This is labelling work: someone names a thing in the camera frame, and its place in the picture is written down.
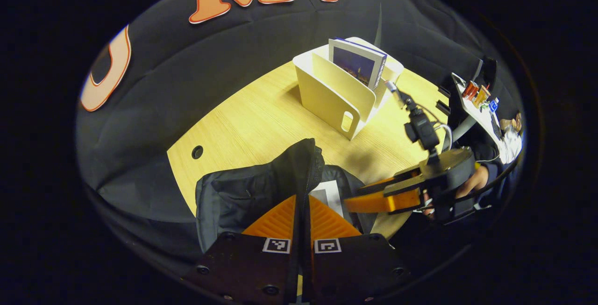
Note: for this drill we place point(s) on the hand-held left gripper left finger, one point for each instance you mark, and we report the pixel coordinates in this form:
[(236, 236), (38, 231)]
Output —
[(243, 267)]

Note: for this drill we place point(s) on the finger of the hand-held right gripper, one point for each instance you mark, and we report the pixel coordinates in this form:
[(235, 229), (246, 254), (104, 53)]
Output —
[(402, 201), (406, 174)]

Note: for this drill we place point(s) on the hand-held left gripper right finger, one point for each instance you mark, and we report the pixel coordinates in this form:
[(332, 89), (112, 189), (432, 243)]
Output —
[(355, 267)]

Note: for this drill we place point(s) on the purple cover book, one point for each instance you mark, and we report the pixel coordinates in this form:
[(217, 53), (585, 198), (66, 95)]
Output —
[(332, 193)]

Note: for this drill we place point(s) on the black schoolbag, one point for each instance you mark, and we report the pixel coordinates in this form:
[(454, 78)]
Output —
[(243, 193)]

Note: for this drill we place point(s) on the white bookshelf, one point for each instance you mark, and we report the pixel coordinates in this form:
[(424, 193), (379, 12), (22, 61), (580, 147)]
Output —
[(322, 95)]

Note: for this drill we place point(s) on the blue picture cover book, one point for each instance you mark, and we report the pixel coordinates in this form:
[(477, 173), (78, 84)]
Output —
[(355, 64)]

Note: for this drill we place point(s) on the white side table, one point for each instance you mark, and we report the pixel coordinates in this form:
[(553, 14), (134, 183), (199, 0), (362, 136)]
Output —
[(472, 109)]

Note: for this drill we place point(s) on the small blue box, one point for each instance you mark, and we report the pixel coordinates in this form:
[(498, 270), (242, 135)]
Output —
[(494, 104)]

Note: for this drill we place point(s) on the red can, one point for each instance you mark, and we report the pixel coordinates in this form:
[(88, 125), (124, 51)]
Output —
[(469, 90)]

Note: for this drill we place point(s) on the black monitor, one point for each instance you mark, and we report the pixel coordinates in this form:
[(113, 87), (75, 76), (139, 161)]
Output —
[(488, 69)]

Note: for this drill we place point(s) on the black backdrop cloth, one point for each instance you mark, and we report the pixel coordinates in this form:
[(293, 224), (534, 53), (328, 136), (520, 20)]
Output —
[(187, 85)]

